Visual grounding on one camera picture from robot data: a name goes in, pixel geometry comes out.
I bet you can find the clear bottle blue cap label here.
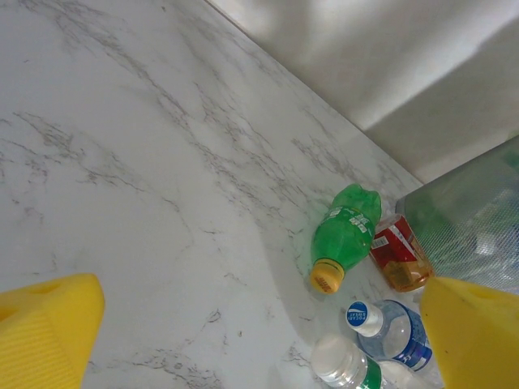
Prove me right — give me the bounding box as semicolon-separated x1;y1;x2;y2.
345;298;435;373

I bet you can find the small green bottle yellow cap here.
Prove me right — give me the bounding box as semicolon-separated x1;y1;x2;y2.
309;182;384;295

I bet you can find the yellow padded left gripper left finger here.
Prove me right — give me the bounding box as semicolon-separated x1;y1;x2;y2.
0;272;106;389

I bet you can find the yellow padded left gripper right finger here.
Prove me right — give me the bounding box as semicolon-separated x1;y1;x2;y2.
419;275;519;389

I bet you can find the red label tea bottle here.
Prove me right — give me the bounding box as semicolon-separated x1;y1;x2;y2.
368;213;436;294

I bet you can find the grey mesh waste bin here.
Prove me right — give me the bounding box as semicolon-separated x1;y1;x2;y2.
395;135;519;293

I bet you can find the clear bottle white cap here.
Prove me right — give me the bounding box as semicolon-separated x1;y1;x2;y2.
309;333;445;389

